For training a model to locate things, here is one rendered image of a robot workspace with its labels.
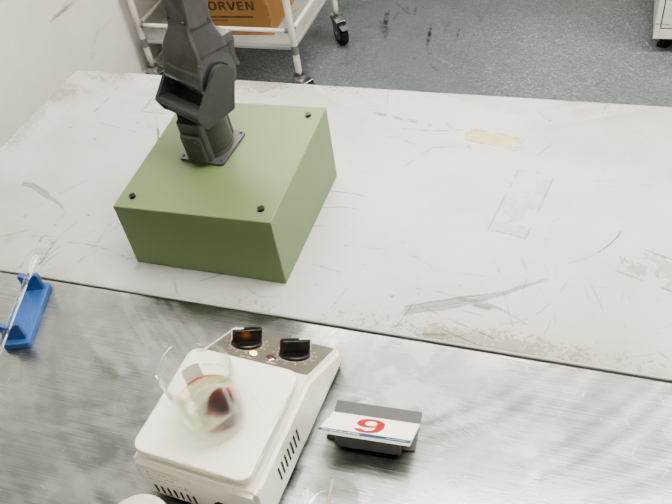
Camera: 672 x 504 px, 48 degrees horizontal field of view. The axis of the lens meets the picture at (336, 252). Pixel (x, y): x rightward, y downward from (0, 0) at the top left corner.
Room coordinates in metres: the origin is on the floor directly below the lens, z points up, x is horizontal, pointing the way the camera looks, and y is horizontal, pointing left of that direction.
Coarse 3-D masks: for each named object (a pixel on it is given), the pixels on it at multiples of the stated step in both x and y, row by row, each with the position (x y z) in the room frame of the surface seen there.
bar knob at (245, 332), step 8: (240, 328) 0.52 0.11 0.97; (248, 328) 0.52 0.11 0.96; (256, 328) 0.52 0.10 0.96; (232, 336) 0.51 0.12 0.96; (240, 336) 0.51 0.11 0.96; (248, 336) 0.51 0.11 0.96; (256, 336) 0.51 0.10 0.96; (232, 344) 0.51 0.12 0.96; (240, 344) 0.50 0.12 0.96; (248, 344) 0.50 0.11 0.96; (256, 344) 0.50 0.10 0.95
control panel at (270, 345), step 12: (228, 336) 0.53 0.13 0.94; (264, 336) 0.53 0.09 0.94; (276, 336) 0.53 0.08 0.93; (228, 348) 0.50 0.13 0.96; (264, 348) 0.50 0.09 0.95; (276, 348) 0.50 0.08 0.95; (312, 348) 0.50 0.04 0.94; (324, 348) 0.50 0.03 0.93; (252, 360) 0.48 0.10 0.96; (264, 360) 0.47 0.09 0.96; (276, 360) 0.47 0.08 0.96; (312, 360) 0.47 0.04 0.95; (300, 372) 0.45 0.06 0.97
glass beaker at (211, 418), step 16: (176, 352) 0.42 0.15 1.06; (192, 352) 0.43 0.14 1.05; (208, 352) 0.43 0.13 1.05; (224, 352) 0.41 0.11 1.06; (160, 368) 0.40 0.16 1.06; (176, 368) 0.42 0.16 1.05; (192, 368) 0.42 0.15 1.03; (208, 368) 0.43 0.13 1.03; (224, 368) 0.42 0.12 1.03; (160, 384) 0.39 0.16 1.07; (176, 384) 0.41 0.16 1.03; (224, 384) 0.38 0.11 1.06; (176, 400) 0.37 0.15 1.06; (192, 400) 0.37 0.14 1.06; (208, 400) 0.37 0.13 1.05; (224, 400) 0.38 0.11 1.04; (240, 400) 0.39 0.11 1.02; (192, 416) 0.37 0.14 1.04; (208, 416) 0.37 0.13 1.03; (224, 416) 0.37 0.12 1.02; (240, 416) 0.38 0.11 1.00; (192, 432) 0.37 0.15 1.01; (208, 432) 0.37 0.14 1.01; (224, 432) 0.37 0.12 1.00
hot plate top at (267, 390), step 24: (240, 360) 0.46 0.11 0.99; (240, 384) 0.43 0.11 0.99; (264, 384) 0.43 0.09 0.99; (288, 384) 0.42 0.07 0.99; (168, 408) 0.42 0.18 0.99; (264, 408) 0.40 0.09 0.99; (144, 432) 0.40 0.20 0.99; (168, 432) 0.39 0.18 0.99; (240, 432) 0.38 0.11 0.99; (264, 432) 0.37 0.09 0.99; (168, 456) 0.37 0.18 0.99; (192, 456) 0.36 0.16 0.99; (216, 456) 0.36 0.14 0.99; (240, 456) 0.35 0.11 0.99; (240, 480) 0.33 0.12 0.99
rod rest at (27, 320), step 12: (24, 276) 0.70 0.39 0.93; (36, 276) 0.69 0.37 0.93; (36, 288) 0.69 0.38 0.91; (48, 288) 0.69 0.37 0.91; (24, 300) 0.68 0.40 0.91; (36, 300) 0.67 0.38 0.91; (24, 312) 0.66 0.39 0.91; (36, 312) 0.65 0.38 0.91; (0, 324) 0.62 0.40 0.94; (12, 324) 0.64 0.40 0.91; (24, 324) 0.64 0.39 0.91; (36, 324) 0.64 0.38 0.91; (12, 336) 0.61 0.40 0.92; (24, 336) 0.61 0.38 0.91; (12, 348) 0.61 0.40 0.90
